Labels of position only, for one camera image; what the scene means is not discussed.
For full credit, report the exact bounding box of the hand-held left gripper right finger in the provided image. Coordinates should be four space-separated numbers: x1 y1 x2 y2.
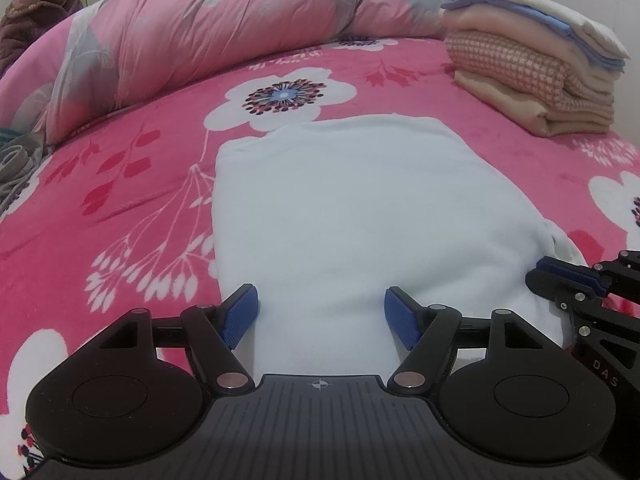
385 286 545 403

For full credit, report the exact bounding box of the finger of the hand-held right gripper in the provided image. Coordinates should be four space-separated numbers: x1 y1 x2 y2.
526 267 601 307
537 255 628 288

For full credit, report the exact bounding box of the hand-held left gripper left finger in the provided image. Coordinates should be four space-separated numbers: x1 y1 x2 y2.
100 283 260 403

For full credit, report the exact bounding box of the white shirt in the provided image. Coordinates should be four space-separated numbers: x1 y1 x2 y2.
212 114 583 378

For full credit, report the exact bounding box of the beige folded cloth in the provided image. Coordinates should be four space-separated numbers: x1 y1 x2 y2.
454 70 614 138

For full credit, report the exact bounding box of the pink floral bed blanket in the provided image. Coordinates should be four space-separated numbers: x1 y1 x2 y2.
0 35 640 476

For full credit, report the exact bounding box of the pink houndstooth folded garment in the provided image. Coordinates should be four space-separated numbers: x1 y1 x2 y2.
445 30 616 117

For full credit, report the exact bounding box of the cream folded fleece cloth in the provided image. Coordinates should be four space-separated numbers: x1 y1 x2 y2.
442 0 631 61

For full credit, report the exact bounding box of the stack of folded blankets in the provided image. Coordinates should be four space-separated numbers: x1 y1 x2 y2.
440 7 617 96

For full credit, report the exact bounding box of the grey crumpled garment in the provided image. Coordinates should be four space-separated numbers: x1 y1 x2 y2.
0 132 48 216

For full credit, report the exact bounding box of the pink floral rolled quilt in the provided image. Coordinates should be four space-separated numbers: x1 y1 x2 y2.
0 0 446 143

